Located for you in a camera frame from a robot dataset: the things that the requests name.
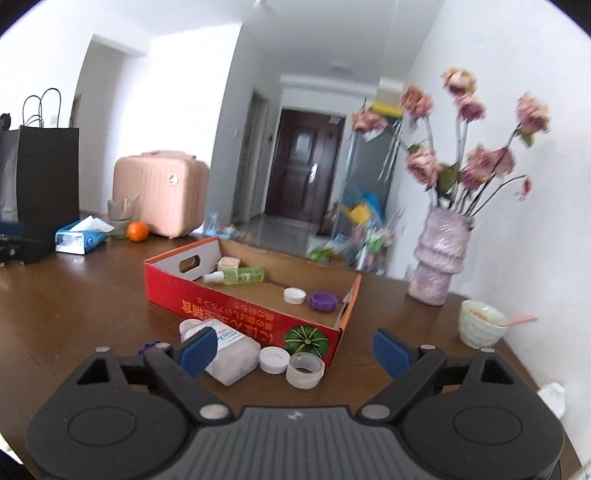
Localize beige small box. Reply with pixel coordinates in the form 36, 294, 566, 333
216, 256, 242, 271

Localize clear glass cup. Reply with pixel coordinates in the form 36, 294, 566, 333
107, 198, 136, 239

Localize dried pink roses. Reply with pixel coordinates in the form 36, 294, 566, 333
352, 68, 551, 219

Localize white screw cap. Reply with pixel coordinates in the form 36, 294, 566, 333
259, 346, 290, 375
283, 287, 307, 305

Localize grey refrigerator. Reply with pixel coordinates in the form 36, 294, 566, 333
337, 107, 403, 213

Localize purple round lid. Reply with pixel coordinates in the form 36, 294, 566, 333
308, 291, 339, 313

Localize orange fruit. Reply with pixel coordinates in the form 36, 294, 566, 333
126, 221, 149, 242

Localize crumpled white tissue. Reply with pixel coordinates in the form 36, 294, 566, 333
537, 382, 566, 420

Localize black paper shopping bag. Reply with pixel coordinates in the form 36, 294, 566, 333
16, 95, 79, 263

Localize red cardboard box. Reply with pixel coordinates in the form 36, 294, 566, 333
144, 237, 362, 365

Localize clear cotton swab jar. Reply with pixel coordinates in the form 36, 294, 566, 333
179, 319, 260, 386

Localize blue tissue pack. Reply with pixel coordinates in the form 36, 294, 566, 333
54, 215, 114, 255

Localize pink spoon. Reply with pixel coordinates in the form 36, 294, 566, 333
500, 315, 538, 328

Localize blue yellow clutter pile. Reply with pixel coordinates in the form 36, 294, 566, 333
305, 191, 406, 276

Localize pale green bowl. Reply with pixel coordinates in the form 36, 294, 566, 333
459, 300, 509, 349

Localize dark brown entrance door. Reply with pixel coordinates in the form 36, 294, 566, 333
264, 109, 346, 225

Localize blue jar lid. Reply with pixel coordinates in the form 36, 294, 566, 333
137, 340, 160, 356

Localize purple textured vase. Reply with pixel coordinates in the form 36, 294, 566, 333
408, 206, 474, 307

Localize yellow box on refrigerator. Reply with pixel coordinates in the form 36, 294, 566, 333
370, 102, 404, 118

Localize pink ribbed suitcase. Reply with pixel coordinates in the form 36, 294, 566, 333
112, 150, 209, 239

